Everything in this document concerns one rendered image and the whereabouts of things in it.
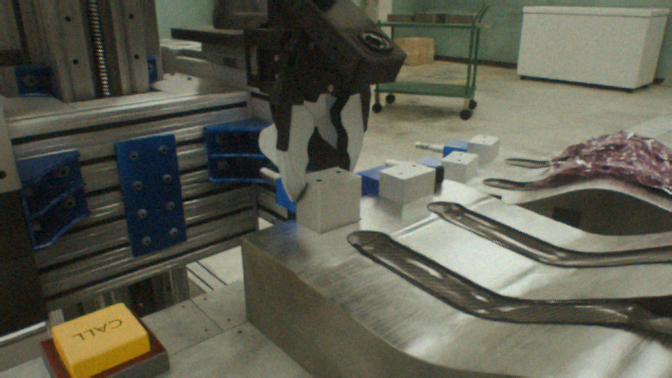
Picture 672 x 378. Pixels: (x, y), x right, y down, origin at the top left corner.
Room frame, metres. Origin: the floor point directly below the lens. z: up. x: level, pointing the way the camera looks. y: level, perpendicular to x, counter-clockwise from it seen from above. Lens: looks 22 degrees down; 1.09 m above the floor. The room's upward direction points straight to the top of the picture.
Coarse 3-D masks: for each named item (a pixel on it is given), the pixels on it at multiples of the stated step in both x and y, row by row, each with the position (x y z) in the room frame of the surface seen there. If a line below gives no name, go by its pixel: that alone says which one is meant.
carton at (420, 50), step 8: (400, 40) 8.47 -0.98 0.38; (408, 40) 8.36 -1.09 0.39; (416, 40) 8.38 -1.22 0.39; (424, 40) 8.51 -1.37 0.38; (432, 40) 8.69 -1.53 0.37; (408, 48) 8.34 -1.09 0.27; (416, 48) 8.35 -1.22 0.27; (424, 48) 8.50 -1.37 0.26; (432, 48) 8.68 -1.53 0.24; (408, 56) 8.34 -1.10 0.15; (416, 56) 8.35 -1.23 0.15; (424, 56) 8.51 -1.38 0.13; (432, 56) 8.69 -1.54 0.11; (408, 64) 8.34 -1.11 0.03; (416, 64) 8.37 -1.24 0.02; (424, 64) 8.54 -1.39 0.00
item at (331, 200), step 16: (272, 176) 0.51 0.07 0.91; (320, 176) 0.45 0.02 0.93; (336, 176) 0.45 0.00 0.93; (352, 176) 0.45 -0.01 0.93; (304, 192) 0.43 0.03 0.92; (320, 192) 0.42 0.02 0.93; (336, 192) 0.43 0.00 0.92; (352, 192) 0.44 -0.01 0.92; (288, 208) 0.46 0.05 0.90; (304, 208) 0.43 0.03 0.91; (320, 208) 0.42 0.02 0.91; (336, 208) 0.43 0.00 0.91; (352, 208) 0.44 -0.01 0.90; (304, 224) 0.43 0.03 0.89; (320, 224) 0.42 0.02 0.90; (336, 224) 0.43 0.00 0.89
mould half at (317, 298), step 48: (480, 192) 0.52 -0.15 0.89; (240, 240) 0.41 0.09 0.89; (288, 240) 0.40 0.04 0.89; (336, 240) 0.40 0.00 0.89; (432, 240) 0.41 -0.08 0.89; (480, 240) 0.41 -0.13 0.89; (576, 240) 0.42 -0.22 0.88; (624, 240) 0.40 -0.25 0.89; (288, 288) 0.36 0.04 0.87; (336, 288) 0.33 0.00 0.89; (384, 288) 0.33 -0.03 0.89; (528, 288) 0.33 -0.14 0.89; (576, 288) 0.31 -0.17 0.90; (624, 288) 0.28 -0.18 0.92; (288, 336) 0.36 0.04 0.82; (336, 336) 0.31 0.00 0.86; (384, 336) 0.28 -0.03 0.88; (432, 336) 0.28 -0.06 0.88; (480, 336) 0.27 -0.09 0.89; (528, 336) 0.25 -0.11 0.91; (576, 336) 0.23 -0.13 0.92; (624, 336) 0.22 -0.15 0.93
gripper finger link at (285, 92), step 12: (288, 72) 0.42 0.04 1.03; (276, 84) 0.42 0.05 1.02; (288, 84) 0.42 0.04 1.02; (276, 96) 0.42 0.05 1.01; (288, 96) 0.42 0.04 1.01; (300, 96) 0.43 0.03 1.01; (276, 108) 0.42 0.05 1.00; (288, 108) 0.42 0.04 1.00; (276, 120) 0.42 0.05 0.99; (288, 120) 0.42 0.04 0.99; (288, 132) 0.42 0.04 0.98; (276, 144) 0.43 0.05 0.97; (288, 144) 0.42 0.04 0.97
